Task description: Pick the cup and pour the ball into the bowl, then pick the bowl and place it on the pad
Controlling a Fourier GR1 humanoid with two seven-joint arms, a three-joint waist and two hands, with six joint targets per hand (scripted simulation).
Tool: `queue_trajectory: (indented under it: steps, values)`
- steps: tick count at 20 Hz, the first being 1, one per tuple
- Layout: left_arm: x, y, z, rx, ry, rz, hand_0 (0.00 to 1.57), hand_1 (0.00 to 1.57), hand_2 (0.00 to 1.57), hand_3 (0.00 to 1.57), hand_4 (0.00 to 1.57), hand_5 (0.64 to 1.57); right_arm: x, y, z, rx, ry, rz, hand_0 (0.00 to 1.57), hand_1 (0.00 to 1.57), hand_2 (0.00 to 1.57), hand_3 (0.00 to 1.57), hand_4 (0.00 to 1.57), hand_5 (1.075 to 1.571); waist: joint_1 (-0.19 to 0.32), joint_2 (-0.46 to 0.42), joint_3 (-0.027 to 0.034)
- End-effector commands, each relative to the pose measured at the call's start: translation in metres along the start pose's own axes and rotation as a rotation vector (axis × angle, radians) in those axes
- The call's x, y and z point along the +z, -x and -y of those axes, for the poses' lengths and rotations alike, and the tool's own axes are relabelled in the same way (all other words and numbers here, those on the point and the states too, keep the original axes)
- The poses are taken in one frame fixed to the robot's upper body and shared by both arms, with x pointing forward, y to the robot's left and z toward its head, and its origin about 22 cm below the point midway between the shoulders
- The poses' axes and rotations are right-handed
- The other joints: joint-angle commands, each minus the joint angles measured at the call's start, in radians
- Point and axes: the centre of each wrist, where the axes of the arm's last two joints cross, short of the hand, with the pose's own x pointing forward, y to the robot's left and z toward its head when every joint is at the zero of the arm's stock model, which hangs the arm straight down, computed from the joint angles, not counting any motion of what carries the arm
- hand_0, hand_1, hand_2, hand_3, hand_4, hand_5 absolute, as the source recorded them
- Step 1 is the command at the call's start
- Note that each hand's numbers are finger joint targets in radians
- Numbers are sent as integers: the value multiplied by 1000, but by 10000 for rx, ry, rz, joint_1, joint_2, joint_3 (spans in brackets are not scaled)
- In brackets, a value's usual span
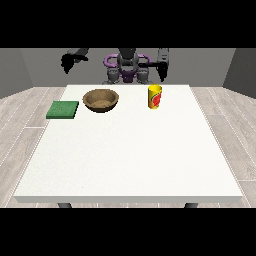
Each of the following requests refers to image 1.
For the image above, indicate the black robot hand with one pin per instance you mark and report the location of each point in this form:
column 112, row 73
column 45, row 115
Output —
column 68, row 62
column 162, row 69

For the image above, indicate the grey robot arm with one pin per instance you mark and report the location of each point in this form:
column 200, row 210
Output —
column 79, row 52
column 163, row 54

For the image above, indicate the yellow cup with melon print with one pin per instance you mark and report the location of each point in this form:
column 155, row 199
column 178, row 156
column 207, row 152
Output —
column 155, row 96

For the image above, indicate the green square pad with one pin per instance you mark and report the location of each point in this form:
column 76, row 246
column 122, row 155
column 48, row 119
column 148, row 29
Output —
column 62, row 109

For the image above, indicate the brown wooden bowl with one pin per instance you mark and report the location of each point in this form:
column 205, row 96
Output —
column 100, row 99

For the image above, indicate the grey robot trunk purple rings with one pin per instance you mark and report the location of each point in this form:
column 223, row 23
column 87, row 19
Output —
column 126, row 68

